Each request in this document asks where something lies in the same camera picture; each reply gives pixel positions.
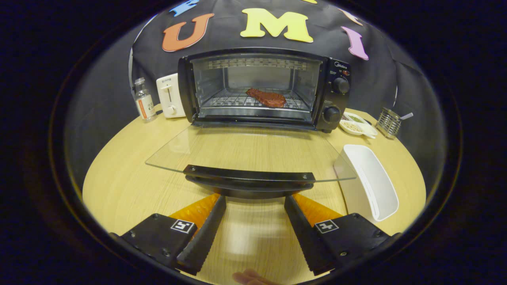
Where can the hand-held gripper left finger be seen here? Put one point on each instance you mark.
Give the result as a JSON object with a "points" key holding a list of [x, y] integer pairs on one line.
{"points": [[202, 241]]}

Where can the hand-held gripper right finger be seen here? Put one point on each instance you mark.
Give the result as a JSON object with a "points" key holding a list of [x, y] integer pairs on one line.
{"points": [[307, 241]]}

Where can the black toaster oven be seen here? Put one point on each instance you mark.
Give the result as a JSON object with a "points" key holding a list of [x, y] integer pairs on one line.
{"points": [[334, 99]]}

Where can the brown meat piece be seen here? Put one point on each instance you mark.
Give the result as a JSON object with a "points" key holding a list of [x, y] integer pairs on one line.
{"points": [[269, 98]]}

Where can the white pop-up toaster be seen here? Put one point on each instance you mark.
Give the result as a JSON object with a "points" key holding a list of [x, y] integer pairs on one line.
{"points": [[170, 95]]}

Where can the white rectangular tray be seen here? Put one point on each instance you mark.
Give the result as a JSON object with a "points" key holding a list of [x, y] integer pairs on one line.
{"points": [[376, 186]]}

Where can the white divided condiment dish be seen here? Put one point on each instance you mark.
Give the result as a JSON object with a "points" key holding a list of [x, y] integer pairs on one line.
{"points": [[354, 127]]}

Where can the clear glass bottle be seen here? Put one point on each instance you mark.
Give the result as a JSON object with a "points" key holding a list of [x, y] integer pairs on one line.
{"points": [[144, 103]]}

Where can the metal spoon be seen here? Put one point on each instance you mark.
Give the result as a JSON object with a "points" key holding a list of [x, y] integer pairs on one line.
{"points": [[407, 116]]}

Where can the black backdrop cloth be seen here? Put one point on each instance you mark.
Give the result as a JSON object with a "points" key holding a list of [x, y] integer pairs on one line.
{"points": [[237, 41]]}

